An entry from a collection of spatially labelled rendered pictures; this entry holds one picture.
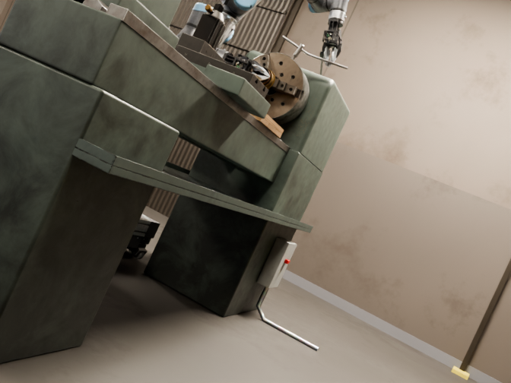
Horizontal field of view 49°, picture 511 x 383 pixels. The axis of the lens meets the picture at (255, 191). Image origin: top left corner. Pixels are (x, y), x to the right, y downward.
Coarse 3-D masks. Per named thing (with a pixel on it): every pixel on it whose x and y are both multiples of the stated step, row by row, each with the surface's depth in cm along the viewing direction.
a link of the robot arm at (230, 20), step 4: (224, 8) 258; (228, 8) 256; (224, 12) 265; (228, 12) 257; (232, 12) 257; (224, 16) 258; (228, 16) 257; (232, 16) 257; (236, 16) 258; (240, 16) 260; (224, 20) 258; (228, 20) 258; (232, 20) 258; (236, 20) 259; (224, 24) 258; (228, 24) 258; (232, 24) 260; (228, 28) 259; (224, 32) 258; (228, 32) 260; (224, 36) 259; (220, 40) 258; (224, 40) 261; (220, 44) 259; (220, 48) 261
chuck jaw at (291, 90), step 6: (276, 78) 247; (276, 84) 246; (282, 84) 248; (288, 84) 249; (276, 90) 253; (282, 90) 248; (288, 90) 249; (294, 90) 248; (300, 90) 251; (294, 96) 250; (300, 96) 253
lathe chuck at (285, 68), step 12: (276, 60) 257; (288, 60) 255; (276, 72) 256; (288, 72) 254; (300, 72) 252; (300, 84) 252; (276, 96) 254; (288, 96) 253; (276, 108) 254; (288, 108) 252; (300, 108) 259; (276, 120) 258
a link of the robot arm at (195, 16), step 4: (196, 4) 292; (200, 4) 290; (204, 4) 290; (192, 8) 293; (196, 8) 291; (200, 8) 290; (204, 8) 290; (192, 12) 292; (196, 12) 290; (200, 12) 290; (204, 12) 290; (192, 16) 291; (196, 16) 290; (200, 16) 290; (188, 20) 293; (192, 20) 290; (196, 20) 290; (196, 24) 290
